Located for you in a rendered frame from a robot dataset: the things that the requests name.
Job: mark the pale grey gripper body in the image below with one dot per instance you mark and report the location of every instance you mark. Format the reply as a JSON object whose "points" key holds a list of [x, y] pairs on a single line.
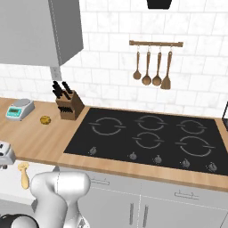
{"points": [[9, 157]]}

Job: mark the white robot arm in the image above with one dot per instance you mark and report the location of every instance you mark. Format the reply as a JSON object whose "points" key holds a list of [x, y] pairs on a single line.
{"points": [[56, 190]]}

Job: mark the white open drawer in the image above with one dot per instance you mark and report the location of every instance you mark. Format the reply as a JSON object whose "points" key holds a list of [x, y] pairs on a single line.
{"points": [[41, 175]]}

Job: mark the narrow grey drawer front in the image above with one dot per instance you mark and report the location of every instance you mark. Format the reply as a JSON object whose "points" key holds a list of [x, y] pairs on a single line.
{"points": [[124, 185]]}

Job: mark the wide grey drawer front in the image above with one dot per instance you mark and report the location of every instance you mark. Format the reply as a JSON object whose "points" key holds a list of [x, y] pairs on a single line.
{"points": [[157, 193]]}

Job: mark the grey kitchen scale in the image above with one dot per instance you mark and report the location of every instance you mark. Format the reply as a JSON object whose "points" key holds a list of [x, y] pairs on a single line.
{"points": [[20, 109]]}

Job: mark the small yellow-brown round food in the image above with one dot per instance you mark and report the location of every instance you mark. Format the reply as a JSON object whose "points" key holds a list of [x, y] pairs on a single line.
{"points": [[45, 120]]}

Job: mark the grey hob knob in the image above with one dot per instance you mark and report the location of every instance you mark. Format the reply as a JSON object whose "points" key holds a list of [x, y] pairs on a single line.
{"points": [[132, 155], [212, 166], [185, 162], [93, 150], [157, 159]]}

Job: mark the wooden knife block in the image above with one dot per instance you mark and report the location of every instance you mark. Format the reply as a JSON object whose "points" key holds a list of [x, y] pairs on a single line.
{"points": [[74, 104]]}

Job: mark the grey cupboard door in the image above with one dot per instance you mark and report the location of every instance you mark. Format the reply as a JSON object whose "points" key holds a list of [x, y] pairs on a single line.
{"points": [[109, 210], [184, 218]]}

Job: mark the black hob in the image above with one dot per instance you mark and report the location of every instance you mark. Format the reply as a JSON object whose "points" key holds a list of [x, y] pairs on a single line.
{"points": [[124, 142]]}

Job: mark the small wooden spoon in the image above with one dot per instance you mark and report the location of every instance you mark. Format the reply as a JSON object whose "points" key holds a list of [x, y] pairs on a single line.
{"points": [[137, 74]]}

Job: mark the wooden ladle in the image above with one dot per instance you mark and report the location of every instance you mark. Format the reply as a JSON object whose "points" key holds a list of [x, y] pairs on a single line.
{"points": [[157, 80], [146, 79]]}

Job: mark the wooden spatula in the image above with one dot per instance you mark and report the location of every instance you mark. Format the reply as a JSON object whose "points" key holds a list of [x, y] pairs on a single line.
{"points": [[166, 83]]}

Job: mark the black range hood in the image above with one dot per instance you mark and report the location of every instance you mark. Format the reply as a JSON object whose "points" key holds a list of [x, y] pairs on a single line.
{"points": [[159, 3]]}

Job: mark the grey wall socket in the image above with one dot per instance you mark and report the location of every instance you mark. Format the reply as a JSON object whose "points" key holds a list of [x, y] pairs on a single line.
{"points": [[55, 73]]}

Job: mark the grey wall cupboard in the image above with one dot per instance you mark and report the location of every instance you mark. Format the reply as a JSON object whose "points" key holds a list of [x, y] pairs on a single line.
{"points": [[26, 29]]}

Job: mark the wooden utensil rail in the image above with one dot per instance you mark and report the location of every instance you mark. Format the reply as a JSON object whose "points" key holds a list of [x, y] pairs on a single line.
{"points": [[156, 44]]}

